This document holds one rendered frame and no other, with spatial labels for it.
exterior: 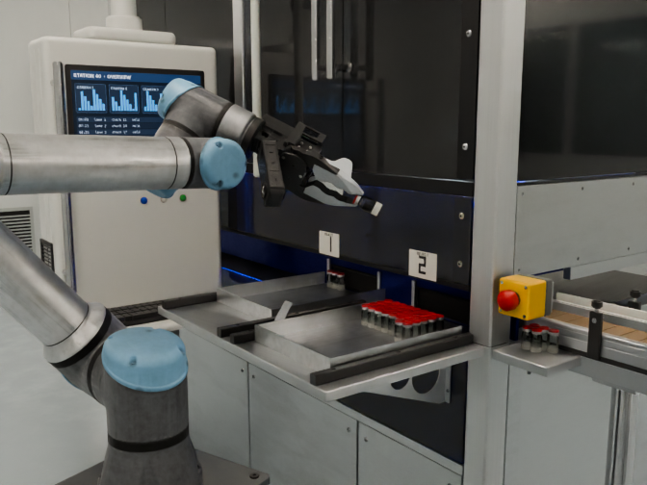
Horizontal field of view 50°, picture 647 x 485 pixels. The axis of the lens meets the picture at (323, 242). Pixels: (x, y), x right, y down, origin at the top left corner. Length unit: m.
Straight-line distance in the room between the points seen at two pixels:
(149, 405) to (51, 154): 0.36
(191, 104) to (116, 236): 0.93
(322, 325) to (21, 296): 0.71
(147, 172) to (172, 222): 1.12
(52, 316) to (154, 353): 0.17
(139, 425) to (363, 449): 0.92
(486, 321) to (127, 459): 0.75
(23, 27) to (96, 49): 4.69
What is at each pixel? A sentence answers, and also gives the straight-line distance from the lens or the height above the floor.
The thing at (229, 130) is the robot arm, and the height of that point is 1.31.
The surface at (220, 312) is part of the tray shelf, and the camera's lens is 1.68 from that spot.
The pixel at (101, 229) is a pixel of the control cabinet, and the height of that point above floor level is 1.04.
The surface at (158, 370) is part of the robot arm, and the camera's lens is 0.99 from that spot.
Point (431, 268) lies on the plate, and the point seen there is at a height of 1.02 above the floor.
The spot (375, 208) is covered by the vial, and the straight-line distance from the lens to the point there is 1.12.
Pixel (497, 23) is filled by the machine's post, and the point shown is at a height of 1.51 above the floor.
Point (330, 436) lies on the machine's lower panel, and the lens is 1.94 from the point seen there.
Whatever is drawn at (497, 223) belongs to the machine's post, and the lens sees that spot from 1.39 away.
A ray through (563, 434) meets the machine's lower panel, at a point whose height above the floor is 0.62.
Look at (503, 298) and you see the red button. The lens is 1.35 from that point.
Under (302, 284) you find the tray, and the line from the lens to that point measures 1.91.
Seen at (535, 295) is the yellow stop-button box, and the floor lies 1.01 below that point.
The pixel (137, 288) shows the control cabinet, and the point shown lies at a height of 0.86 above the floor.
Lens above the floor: 1.32
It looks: 10 degrees down
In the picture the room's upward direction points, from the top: straight up
